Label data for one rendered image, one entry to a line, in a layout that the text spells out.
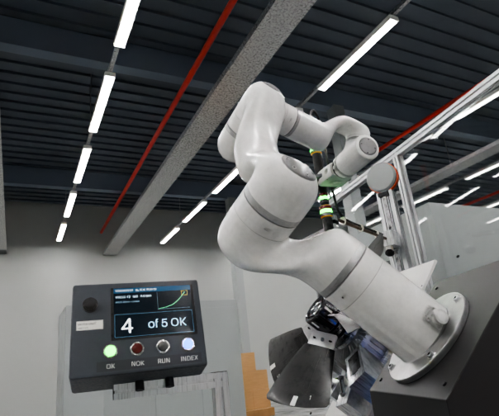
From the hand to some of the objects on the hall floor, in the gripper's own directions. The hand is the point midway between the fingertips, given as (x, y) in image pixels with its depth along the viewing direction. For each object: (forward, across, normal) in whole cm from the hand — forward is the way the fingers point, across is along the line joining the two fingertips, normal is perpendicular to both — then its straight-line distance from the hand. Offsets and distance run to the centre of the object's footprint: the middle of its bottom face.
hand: (322, 185), depth 165 cm
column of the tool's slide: (+42, -59, +166) cm, 181 cm away
